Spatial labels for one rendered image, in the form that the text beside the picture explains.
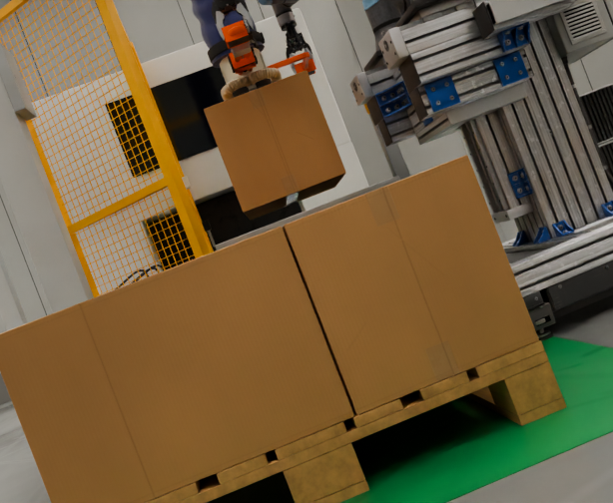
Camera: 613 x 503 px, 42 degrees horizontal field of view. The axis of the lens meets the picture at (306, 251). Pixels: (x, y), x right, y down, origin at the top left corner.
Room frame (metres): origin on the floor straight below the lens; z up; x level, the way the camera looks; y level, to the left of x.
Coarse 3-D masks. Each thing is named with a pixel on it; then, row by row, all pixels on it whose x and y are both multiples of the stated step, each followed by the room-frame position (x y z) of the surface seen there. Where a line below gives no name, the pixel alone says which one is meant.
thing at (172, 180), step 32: (32, 0) 3.81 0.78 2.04; (96, 0) 3.58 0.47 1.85; (0, 32) 3.96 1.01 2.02; (32, 32) 3.85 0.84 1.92; (64, 64) 3.79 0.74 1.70; (128, 64) 3.56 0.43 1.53; (32, 128) 3.99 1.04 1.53; (96, 128) 3.77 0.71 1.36; (160, 128) 3.59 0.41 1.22; (128, 160) 3.71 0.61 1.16; (160, 160) 3.57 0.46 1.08; (96, 224) 3.89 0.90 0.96; (192, 224) 3.56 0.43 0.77; (96, 288) 3.99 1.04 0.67
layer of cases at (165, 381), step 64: (384, 192) 1.59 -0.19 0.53; (448, 192) 1.60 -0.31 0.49; (256, 256) 1.57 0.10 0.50; (320, 256) 1.58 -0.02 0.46; (384, 256) 1.59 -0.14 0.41; (448, 256) 1.60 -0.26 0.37; (64, 320) 1.53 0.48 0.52; (128, 320) 1.54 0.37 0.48; (192, 320) 1.55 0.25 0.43; (256, 320) 1.56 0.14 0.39; (320, 320) 1.57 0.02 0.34; (384, 320) 1.58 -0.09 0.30; (448, 320) 1.59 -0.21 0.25; (512, 320) 1.60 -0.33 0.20; (64, 384) 1.53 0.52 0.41; (128, 384) 1.54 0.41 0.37; (192, 384) 1.55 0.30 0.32; (256, 384) 1.56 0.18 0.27; (320, 384) 1.57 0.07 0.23; (384, 384) 1.58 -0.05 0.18; (64, 448) 1.52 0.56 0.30; (128, 448) 1.53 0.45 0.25; (192, 448) 1.54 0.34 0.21; (256, 448) 1.55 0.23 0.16
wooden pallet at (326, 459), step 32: (512, 352) 1.60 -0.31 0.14; (544, 352) 1.61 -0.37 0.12; (448, 384) 1.59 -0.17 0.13; (480, 384) 1.59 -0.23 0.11; (512, 384) 1.60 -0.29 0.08; (544, 384) 1.60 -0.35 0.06; (384, 416) 1.58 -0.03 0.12; (512, 416) 1.64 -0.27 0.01; (288, 448) 1.56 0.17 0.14; (320, 448) 1.56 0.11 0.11; (352, 448) 1.57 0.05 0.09; (224, 480) 1.54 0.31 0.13; (256, 480) 1.55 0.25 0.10; (288, 480) 1.55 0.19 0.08; (320, 480) 1.56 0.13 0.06; (352, 480) 1.56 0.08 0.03
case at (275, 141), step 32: (256, 96) 2.90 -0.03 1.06; (288, 96) 2.91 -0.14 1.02; (224, 128) 2.90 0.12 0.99; (256, 128) 2.90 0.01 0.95; (288, 128) 2.90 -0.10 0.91; (320, 128) 2.91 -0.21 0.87; (224, 160) 2.90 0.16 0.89; (256, 160) 2.90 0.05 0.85; (288, 160) 2.90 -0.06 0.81; (320, 160) 2.91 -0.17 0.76; (256, 192) 2.90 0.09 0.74; (288, 192) 2.90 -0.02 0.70; (320, 192) 3.45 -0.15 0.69
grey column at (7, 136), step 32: (0, 96) 3.43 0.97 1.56; (0, 128) 3.42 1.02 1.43; (0, 160) 3.42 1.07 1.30; (32, 160) 3.43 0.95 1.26; (32, 192) 3.43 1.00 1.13; (32, 224) 3.42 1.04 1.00; (64, 224) 3.56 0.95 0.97; (32, 256) 3.42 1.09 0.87; (64, 256) 3.43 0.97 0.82; (64, 288) 3.42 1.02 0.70
